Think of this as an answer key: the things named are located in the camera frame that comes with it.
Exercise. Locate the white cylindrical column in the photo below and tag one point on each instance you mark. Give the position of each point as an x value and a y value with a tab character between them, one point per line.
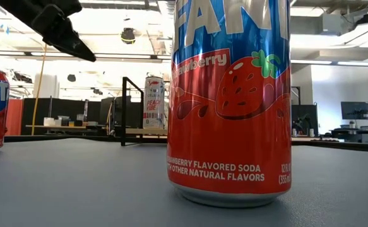
46	85

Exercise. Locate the small white cup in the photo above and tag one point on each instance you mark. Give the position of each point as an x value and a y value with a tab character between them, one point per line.
294	132
311	132

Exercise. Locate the dark wall monitor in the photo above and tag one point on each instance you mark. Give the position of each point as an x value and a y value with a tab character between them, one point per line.
355	110

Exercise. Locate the wooden shelf with black frame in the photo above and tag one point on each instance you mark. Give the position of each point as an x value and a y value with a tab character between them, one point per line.
133	131

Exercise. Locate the grey container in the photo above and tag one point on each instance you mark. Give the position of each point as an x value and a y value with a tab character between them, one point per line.
63	121

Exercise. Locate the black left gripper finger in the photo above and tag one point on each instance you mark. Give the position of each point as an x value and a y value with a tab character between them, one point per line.
73	47

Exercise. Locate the black partition panel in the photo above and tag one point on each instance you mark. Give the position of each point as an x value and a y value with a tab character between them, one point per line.
67	108

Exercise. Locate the white container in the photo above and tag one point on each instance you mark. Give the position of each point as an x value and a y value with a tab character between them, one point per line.
49	122

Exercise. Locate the black table edge rail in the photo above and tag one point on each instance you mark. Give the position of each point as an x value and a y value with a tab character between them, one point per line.
60	138

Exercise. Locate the dark grey desk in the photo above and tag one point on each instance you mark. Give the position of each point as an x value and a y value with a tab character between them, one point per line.
360	135

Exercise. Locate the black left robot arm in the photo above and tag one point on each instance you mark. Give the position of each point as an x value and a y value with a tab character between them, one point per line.
10	4

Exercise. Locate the wooden desk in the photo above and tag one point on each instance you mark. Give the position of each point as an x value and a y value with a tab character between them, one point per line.
45	126

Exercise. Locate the white bottle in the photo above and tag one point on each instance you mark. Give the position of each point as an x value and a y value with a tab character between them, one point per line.
352	125

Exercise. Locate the orange partition panel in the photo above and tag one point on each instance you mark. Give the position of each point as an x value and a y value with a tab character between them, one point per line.
14	116

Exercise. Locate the small black ceiling dome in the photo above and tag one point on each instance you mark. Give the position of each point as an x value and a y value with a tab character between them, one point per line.
71	77

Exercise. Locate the black computer monitor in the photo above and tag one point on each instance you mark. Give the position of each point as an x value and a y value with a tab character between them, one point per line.
305	108

